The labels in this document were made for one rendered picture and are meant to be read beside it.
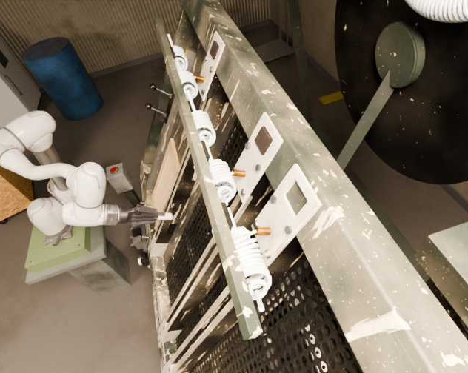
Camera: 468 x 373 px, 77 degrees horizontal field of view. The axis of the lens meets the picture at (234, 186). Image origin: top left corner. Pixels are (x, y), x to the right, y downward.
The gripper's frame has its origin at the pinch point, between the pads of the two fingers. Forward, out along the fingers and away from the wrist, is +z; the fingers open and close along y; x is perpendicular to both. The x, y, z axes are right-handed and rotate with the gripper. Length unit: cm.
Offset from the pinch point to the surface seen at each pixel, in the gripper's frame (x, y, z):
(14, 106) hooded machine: 331, -185, -121
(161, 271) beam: -7.5, -38.0, 6.7
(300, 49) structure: 77, 68, 77
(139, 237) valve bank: 27, -56, 1
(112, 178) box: 71, -49, -16
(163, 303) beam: -24.9, -38.0, 5.4
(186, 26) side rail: 77, 60, 7
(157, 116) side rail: 77, 3, 4
